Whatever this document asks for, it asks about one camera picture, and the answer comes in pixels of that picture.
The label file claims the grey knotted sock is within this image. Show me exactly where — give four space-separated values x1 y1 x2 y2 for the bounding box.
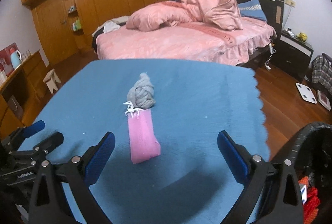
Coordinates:
127 73 156 110

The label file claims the black lined trash bin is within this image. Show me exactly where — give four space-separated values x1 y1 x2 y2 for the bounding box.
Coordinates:
272 122 331 223

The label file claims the brown wooden dresser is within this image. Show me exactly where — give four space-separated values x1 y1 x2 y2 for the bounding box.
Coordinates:
1 52 50 140

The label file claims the orange net bag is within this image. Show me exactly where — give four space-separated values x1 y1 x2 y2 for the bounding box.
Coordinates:
299 176 321 224

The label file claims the small white wooden stool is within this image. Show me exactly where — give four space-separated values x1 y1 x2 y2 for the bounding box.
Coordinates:
43 69 61 94

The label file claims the red picture box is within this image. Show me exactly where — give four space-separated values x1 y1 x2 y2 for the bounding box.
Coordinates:
0 42 18 77

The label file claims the light blue electric kettle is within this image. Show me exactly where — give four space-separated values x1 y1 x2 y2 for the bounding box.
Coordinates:
10 48 22 69

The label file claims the blue table cloth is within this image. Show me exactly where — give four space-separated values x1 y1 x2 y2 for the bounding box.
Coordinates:
20 59 270 223

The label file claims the white bathroom scale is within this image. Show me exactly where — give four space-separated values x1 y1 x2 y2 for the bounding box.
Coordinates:
295 82 317 104

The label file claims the clothes pile on bed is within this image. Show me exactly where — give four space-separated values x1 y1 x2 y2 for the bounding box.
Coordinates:
92 16 129 37

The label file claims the plaid cloth covered chair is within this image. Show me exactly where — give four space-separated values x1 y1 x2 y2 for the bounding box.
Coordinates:
311 53 331 96

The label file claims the black bedside table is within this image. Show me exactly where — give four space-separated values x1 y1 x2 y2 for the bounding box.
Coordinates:
271 32 314 82

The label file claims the yellow toy on nightstand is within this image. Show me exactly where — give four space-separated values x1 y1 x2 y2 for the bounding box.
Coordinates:
297 32 308 42

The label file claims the telephone on nightstand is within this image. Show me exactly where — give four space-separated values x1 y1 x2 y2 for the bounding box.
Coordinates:
283 28 295 37

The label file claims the bed with pink sheet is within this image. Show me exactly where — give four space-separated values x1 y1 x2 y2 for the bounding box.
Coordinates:
94 16 276 65

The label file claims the blue pillow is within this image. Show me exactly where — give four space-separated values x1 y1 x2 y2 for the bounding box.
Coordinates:
237 0 267 22

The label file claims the pink crumpled duvet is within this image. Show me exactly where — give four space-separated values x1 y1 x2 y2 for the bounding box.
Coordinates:
126 0 243 32

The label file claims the white charger cable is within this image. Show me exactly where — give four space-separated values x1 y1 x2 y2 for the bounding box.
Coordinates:
264 42 277 71

